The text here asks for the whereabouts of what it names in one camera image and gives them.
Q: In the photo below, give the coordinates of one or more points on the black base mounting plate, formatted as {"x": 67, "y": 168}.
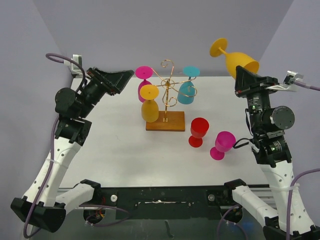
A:
{"x": 166, "y": 203}

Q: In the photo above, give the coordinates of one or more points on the yellow wine glass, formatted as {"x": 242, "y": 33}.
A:
{"x": 149, "y": 108}
{"x": 233, "y": 59}

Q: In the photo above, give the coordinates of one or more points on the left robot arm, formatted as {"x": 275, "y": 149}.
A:
{"x": 40, "y": 206}

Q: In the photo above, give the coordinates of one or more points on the teal wine glass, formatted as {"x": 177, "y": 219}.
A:
{"x": 187, "y": 90}

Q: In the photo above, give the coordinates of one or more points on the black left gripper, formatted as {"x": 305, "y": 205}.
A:
{"x": 111, "y": 83}

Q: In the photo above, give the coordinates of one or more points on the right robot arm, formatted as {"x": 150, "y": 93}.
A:
{"x": 289, "y": 220}

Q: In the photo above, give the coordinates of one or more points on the red wine glass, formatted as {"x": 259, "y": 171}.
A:
{"x": 198, "y": 129}

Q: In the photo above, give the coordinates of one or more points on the gold wire wine glass rack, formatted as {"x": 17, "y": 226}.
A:
{"x": 170, "y": 96}

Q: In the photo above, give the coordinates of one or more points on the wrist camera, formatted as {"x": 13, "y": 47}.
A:
{"x": 292, "y": 81}
{"x": 74, "y": 69}

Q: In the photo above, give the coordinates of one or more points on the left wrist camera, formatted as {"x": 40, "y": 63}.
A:
{"x": 74, "y": 69}

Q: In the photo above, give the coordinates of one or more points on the magenta wine glass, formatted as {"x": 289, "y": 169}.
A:
{"x": 143, "y": 73}
{"x": 223, "y": 143}

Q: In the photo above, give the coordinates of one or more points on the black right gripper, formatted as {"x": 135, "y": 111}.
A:
{"x": 246, "y": 82}

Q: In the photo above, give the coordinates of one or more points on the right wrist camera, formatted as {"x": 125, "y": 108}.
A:
{"x": 292, "y": 81}

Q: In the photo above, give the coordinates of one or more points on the wooden rack base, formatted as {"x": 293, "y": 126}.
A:
{"x": 175, "y": 122}

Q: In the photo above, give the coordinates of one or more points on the aluminium table edge rail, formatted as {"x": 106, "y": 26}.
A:
{"x": 257, "y": 127}

